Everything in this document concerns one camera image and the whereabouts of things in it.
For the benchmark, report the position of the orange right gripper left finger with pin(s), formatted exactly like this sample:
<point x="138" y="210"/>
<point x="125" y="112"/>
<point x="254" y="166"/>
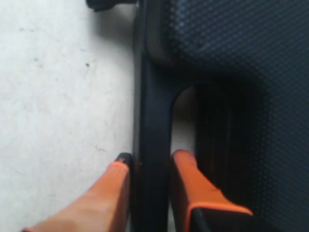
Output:
<point x="103" y="208"/>

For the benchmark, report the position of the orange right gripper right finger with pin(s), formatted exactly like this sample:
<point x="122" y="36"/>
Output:
<point x="197" y="204"/>

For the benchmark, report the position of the black plastic tool case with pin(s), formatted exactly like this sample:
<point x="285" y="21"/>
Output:
<point x="249" y="63"/>

